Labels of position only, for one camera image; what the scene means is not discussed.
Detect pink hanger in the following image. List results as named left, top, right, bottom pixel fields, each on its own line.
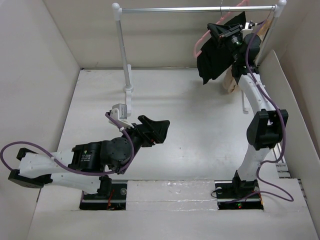
left=192, top=0, right=250, bottom=59

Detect white metal clothes rack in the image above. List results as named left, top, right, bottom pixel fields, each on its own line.
left=111, top=0, right=287, bottom=118

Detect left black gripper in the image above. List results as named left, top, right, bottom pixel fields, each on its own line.
left=118, top=116, right=169, bottom=162

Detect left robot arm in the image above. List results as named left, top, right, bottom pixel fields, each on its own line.
left=8, top=110, right=170, bottom=199

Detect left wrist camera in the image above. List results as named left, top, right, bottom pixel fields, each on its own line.
left=108, top=103, right=134, bottom=129

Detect white cardboard panel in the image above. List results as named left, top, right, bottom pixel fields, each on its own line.
left=259, top=50, right=319, bottom=180

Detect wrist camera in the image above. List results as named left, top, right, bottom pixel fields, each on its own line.
left=242, top=21, right=259, bottom=30
left=108, top=103, right=134, bottom=129

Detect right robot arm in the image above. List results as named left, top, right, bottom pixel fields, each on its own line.
left=207, top=23, right=289, bottom=199

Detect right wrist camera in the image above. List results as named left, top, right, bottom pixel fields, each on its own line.
left=242, top=21, right=259, bottom=30

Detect wooden hanger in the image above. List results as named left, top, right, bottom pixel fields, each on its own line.
left=257, top=12, right=272, bottom=39

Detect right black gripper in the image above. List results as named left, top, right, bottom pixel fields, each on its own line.
left=207, top=22, right=243, bottom=62

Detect aluminium rail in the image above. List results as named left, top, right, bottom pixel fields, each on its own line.
left=272, top=143, right=291, bottom=179

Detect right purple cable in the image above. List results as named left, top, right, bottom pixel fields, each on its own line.
left=224, top=19, right=295, bottom=205

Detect black trousers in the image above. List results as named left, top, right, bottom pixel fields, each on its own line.
left=197, top=11, right=248, bottom=85

